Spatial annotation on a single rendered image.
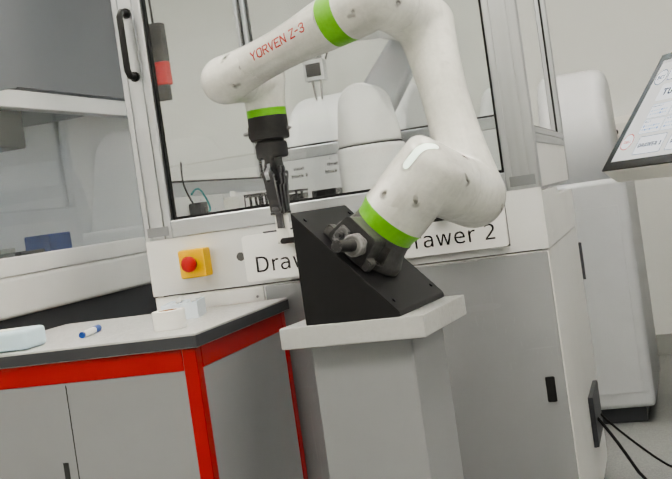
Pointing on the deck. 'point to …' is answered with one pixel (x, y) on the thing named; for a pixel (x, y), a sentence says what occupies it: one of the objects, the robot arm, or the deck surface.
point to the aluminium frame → (518, 149)
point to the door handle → (125, 44)
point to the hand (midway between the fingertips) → (283, 228)
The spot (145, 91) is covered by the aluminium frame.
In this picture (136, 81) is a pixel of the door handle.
